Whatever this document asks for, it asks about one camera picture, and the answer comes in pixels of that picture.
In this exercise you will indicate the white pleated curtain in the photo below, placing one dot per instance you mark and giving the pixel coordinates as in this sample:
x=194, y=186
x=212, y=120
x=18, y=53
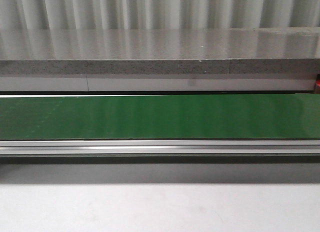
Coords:
x=158, y=14

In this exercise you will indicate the aluminium conveyor frame rail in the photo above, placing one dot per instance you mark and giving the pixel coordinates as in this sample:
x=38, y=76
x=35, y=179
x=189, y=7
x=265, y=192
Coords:
x=146, y=147

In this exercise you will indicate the green conveyor belt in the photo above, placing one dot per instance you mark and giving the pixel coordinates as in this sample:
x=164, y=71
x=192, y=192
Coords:
x=202, y=116

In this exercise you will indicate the grey speckled stone counter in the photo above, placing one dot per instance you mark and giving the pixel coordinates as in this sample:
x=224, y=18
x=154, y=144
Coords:
x=115, y=61

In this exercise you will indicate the red object at edge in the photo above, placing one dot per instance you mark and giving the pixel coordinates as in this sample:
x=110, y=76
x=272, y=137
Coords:
x=317, y=85

